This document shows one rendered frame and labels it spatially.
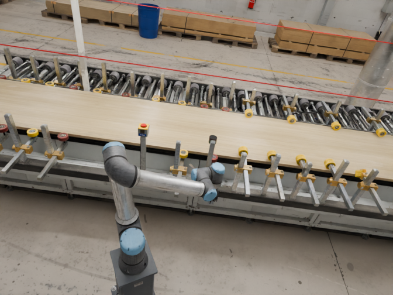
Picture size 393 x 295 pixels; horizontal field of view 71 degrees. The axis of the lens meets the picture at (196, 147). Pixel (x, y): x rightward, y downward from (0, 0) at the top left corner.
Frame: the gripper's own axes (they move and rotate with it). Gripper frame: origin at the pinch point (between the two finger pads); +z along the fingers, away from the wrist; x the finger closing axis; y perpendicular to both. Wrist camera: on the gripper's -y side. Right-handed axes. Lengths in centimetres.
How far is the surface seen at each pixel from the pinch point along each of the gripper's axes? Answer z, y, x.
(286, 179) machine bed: 10, -48, 70
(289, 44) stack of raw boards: 43, -612, 194
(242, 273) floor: 83, 5, 43
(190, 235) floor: 82, -27, -8
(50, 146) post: -10, -25, -128
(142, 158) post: -11, -25, -55
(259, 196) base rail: 13, -24, 43
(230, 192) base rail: 12.5, -24.0, 17.9
